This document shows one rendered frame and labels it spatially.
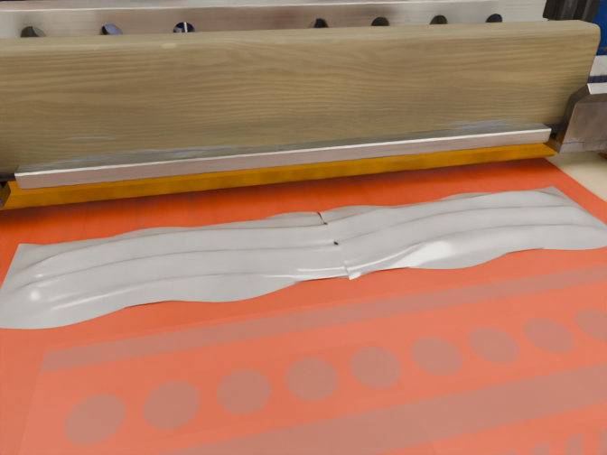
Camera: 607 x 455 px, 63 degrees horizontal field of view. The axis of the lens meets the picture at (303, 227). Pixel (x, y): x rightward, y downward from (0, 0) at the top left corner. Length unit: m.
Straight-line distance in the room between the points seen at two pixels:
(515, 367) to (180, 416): 0.15
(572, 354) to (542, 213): 0.12
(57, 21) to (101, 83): 0.24
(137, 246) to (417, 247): 0.16
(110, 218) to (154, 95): 0.09
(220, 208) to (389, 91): 0.13
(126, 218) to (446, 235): 0.20
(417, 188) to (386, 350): 0.16
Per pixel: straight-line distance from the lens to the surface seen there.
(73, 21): 0.54
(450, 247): 0.30
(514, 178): 0.41
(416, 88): 0.34
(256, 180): 0.34
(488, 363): 0.24
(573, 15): 0.54
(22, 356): 0.26
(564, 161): 0.45
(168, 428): 0.21
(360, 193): 0.35
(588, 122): 0.41
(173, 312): 0.26
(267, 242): 0.29
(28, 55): 0.31
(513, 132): 0.38
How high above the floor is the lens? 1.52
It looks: 64 degrees down
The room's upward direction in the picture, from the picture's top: 19 degrees clockwise
